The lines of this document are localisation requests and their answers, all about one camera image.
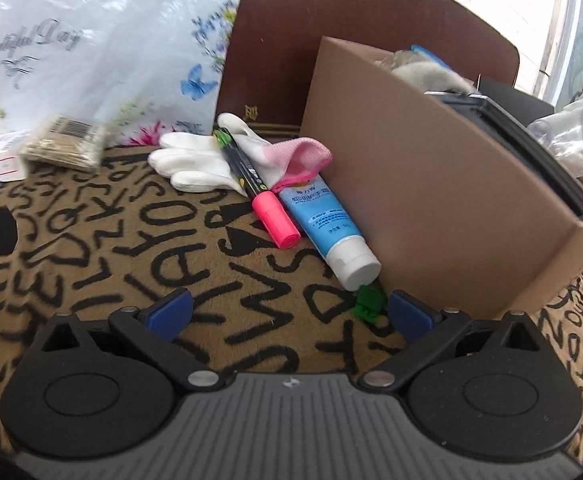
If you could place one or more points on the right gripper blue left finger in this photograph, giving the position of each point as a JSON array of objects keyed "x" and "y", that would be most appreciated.
[{"x": 169, "y": 316}]

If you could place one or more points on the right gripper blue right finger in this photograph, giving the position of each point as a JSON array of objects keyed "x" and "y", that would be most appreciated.
[{"x": 410, "y": 317}]

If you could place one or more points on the blue white cream tube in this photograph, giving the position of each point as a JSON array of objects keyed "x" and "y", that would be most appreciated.
[{"x": 332, "y": 232}]

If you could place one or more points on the black marker pink cap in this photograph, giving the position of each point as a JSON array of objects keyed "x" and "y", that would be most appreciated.
[{"x": 266, "y": 205}]

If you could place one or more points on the small green plastic clip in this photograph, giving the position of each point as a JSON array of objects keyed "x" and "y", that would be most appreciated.
[{"x": 370, "y": 303}]

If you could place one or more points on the brown cardboard box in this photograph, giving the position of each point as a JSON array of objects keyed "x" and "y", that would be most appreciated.
[{"x": 455, "y": 219}]

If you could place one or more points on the leopard letter print blanket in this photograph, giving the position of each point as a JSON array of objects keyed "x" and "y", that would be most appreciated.
[{"x": 274, "y": 377}]

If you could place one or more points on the white pink work glove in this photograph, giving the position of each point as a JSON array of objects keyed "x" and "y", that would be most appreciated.
[{"x": 195, "y": 164}]

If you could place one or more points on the packet of cotton swabs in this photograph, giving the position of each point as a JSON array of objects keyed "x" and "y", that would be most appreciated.
[{"x": 67, "y": 142}]

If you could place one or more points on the black tray in box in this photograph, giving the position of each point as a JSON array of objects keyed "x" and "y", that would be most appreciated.
[{"x": 502, "y": 127}]

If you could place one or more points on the clear plastic wrap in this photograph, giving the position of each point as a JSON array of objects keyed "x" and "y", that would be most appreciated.
[{"x": 562, "y": 135}]

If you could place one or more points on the floral white plastic bag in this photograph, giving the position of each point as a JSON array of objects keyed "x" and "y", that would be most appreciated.
[{"x": 139, "y": 67}]

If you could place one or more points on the dark brown wooden headboard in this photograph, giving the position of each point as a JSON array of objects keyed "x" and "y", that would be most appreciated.
[{"x": 274, "y": 44}]

